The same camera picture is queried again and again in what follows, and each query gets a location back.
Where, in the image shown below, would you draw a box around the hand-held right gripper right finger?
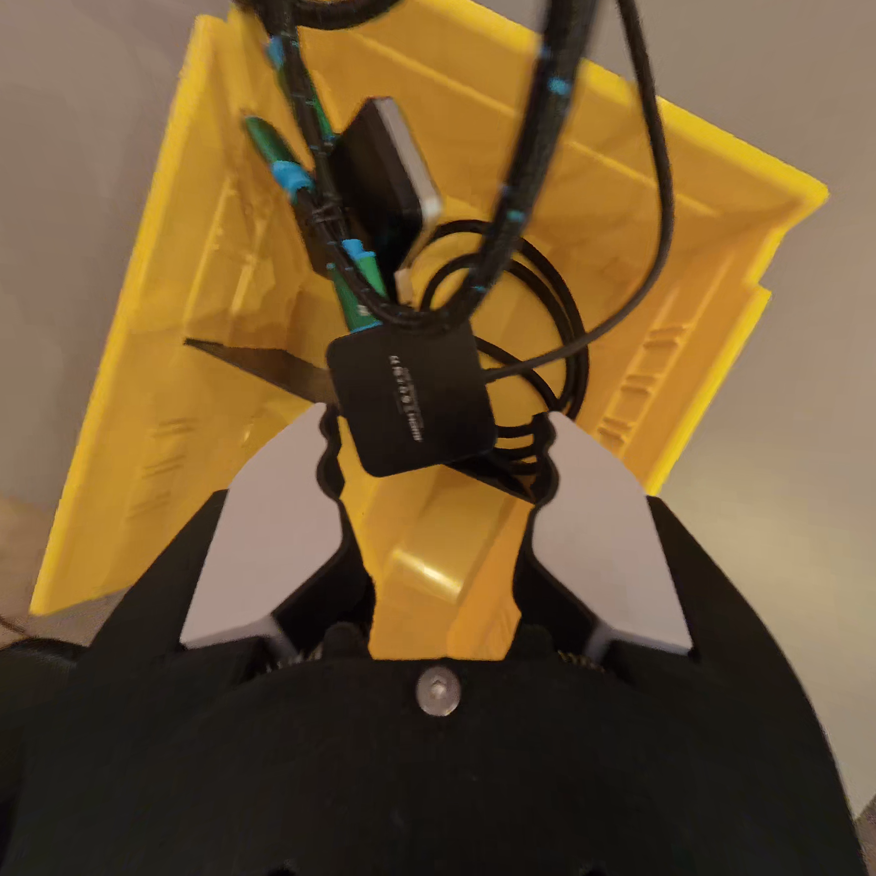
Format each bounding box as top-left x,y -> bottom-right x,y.
508,411 -> 694,661

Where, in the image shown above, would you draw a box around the thin black hub cable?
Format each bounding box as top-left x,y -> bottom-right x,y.
479,0 -> 676,386

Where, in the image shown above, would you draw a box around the black switch box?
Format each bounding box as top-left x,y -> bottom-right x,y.
327,98 -> 446,276

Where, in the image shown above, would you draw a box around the green plug braided cable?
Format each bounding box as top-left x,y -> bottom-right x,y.
233,0 -> 391,323
327,0 -> 598,338

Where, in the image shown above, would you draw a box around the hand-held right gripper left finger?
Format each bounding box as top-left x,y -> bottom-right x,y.
179,402 -> 377,659

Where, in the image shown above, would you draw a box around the yellow plastic bin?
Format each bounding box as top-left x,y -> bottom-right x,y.
27,14 -> 830,661

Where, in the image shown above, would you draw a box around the black square hub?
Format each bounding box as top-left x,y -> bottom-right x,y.
326,322 -> 498,479

